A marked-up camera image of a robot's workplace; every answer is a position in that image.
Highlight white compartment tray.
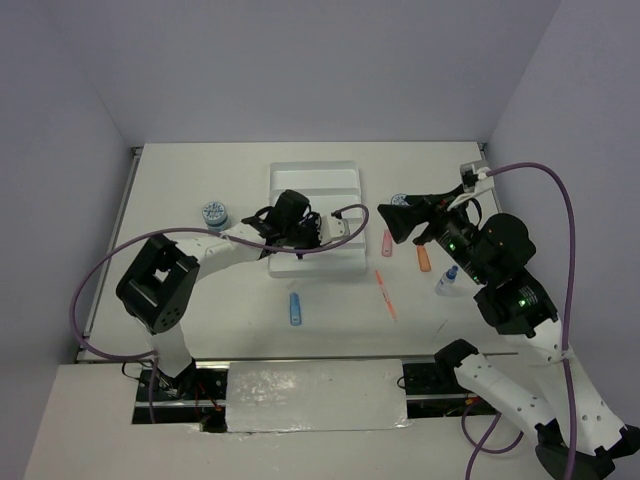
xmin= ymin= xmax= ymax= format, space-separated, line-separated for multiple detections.
xmin=266 ymin=159 xmax=370 ymax=279

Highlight blue cleaning putty jar right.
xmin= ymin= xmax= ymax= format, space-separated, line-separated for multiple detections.
xmin=390 ymin=193 xmax=409 ymax=207

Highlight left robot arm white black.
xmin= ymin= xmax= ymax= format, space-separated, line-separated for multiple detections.
xmin=116 ymin=190 xmax=322 ymax=399

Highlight blue transparent eraser case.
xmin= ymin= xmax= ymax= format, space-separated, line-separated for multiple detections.
xmin=289 ymin=292 xmax=302 ymax=326

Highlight small blue cap bottle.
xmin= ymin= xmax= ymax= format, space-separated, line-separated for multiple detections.
xmin=434 ymin=265 xmax=459 ymax=297

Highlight silver foil covered plate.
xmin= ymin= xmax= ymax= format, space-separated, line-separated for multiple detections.
xmin=225 ymin=359 xmax=410 ymax=433

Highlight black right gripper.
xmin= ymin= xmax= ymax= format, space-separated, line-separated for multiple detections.
xmin=376 ymin=182 xmax=490 ymax=282

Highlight blue cleaning putty jar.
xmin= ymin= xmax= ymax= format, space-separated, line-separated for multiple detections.
xmin=201 ymin=201 xmax=231 ymax=232
xmin=390 ymin=193 xmax=409 ymax=207

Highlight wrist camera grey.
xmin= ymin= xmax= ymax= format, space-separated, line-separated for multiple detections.
xmin=460 ymin=160 xmax=495 ymax=199
xmin=319 ymin=215 xmax=350 ymax=247

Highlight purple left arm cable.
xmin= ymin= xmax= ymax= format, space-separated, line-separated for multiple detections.
xmin=69 ymin=203 xmax=371 ymax=426

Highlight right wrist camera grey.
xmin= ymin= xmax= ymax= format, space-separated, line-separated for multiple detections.
xmin=460 ymin=160 xmax=495 ymax=199

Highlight orange eraser case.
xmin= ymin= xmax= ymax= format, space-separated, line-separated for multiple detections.
xmin=416 ymin=245 xmax=432 ymax=273

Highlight blue cleaning putty jar left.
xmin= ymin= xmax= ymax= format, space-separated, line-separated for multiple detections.
xmin=201 ymin=201 xmax=231 ymax=232

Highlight aluminium table edge rail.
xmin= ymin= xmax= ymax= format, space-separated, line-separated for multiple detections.
xmin=83 ymin=146 xmax=144 ymax=340

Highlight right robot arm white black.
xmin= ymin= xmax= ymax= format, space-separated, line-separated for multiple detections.
xmin=377 ymin=187 xmax=639 ymax=479

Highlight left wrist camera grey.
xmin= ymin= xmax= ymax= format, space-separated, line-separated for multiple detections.
xmin=319 ymin=215 xmax=350 ymax=247

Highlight orange highlighter pen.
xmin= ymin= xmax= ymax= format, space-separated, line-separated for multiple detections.
xmin=374 ymin=269 xmax=397 ymax=322

